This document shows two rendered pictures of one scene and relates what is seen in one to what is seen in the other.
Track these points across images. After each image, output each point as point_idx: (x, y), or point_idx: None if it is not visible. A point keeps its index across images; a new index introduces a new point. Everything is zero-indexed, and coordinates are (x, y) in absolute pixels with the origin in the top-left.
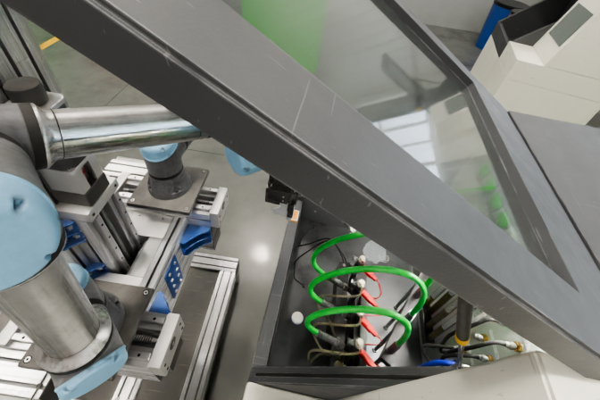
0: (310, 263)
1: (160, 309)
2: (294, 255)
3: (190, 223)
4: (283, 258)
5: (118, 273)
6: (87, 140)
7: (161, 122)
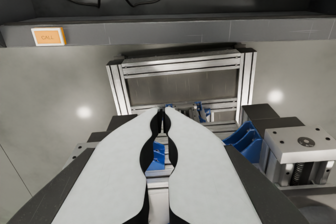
0: None
1: (248, 155)
2: (118, 10)
3: None
4: (156, 35)
5: None
6: None
7: None
